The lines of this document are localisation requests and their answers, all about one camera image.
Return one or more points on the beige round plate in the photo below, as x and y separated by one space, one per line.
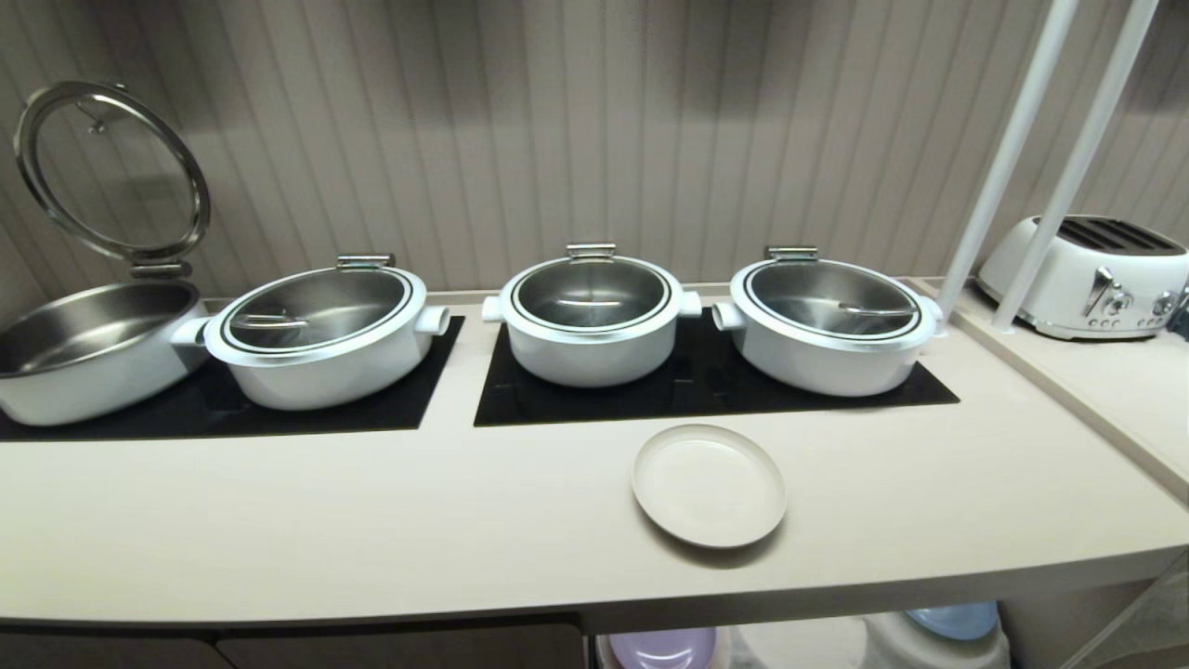
709 485

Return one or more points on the purple plate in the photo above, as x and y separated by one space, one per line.
661 649

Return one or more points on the blue plate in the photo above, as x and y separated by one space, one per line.
955 620

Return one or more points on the white round chafing pot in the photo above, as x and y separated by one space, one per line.
594 358

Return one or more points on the small round glass lid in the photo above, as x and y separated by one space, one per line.
592 293

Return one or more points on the black induction hob panel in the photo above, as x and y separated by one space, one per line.
697 395
399 404

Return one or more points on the white oval chafing pot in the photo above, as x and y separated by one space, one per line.
325 367
827 362

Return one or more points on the oval glass pot lid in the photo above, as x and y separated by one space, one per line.
316 307
829 299

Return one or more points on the dark cabinet door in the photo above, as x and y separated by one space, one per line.
102 652
399 648

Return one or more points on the white slanted pole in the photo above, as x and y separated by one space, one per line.
1008 153
1077 163

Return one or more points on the white four-slot toaster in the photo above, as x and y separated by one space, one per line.
1082 279

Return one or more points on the round glass pot lid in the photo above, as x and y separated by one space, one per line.
111 172

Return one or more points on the white open chafing pot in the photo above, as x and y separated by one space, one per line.
84 358

